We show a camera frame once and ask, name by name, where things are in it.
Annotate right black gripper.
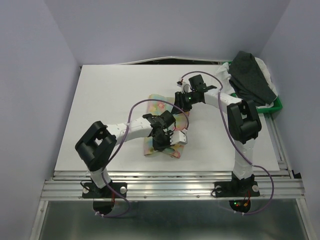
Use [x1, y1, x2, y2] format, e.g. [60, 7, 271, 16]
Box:
[170, 91, 198, 115]

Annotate floral pastel skirt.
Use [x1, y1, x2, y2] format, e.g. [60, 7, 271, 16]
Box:
[143, 93, 187, 159]

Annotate dark grey dotted skirt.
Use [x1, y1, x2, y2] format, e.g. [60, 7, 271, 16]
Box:
[229, 51, 277, 107]

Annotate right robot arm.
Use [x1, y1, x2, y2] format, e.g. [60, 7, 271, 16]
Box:
[174, 74, 262, 195]

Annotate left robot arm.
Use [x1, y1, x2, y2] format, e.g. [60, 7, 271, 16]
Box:
[75, 110, 176, 197]

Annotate white skirt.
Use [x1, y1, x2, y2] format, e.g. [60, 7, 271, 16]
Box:
[212, 57, 278, 110]

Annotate green plastic basket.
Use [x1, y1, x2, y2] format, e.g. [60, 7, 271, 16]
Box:
[222, 61, 284, 117]

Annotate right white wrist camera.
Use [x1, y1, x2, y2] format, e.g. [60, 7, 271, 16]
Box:
[177, 79, 192, 94]

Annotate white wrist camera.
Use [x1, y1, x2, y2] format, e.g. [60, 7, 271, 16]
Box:
[177, 79, 192, 94]
[170, 129, 188, 145]

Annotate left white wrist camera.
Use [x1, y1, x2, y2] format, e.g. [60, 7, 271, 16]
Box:
[170, 129, 188, 145]

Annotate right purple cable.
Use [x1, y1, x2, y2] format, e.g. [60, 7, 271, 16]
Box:
[178, 71, 275, 216]

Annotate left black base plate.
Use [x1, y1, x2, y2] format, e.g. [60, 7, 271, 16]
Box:
[80, 181, 128, 199]

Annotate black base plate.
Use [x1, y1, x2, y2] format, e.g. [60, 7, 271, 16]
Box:
[211, 181, 261, 198]
[80, 181, 128, 199]

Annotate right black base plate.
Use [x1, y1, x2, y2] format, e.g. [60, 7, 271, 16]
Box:
[211, 181, 261, 198]

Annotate aluminium rail frame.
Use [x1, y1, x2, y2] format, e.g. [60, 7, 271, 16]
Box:
[30, 113, 317, 240]

